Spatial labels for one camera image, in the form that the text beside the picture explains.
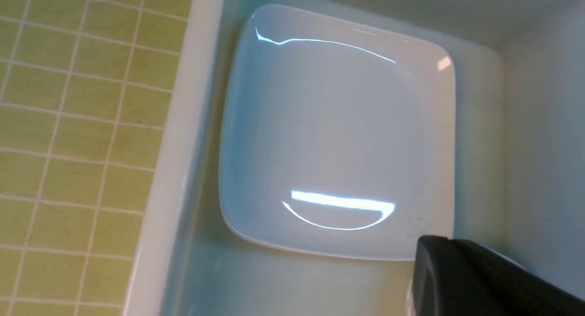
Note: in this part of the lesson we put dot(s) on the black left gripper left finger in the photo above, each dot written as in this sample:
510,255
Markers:
444,283

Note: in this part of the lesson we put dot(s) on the green checkered tablecloth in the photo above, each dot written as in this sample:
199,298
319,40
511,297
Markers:
85,92

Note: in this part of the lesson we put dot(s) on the large white rice plate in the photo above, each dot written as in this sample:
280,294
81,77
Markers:
337,139

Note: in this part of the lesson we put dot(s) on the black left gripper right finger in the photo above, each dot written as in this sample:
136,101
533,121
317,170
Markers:
521,293

